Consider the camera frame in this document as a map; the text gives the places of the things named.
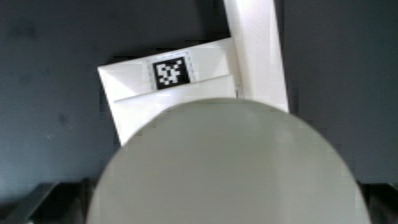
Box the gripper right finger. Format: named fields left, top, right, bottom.
left=359, top=183, right=398, bottom=224

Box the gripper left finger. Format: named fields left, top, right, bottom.
left=0, top=178, right=96, bottom=224

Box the white lamp bulb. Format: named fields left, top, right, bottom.
left=87, top=98, right=371, bottom=224

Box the white lamp base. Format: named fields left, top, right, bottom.
left=97, top=38, right=240, bottom=144

